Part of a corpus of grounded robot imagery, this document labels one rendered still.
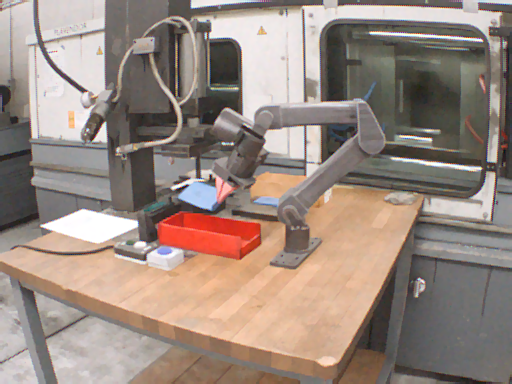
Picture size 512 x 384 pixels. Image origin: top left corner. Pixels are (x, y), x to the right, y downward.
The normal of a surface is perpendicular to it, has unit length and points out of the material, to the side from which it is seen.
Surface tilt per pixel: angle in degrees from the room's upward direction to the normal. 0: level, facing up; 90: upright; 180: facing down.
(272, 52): 90
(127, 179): 90
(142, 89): 90
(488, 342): 90
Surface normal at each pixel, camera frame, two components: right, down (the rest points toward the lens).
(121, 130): -0.43, 0.25
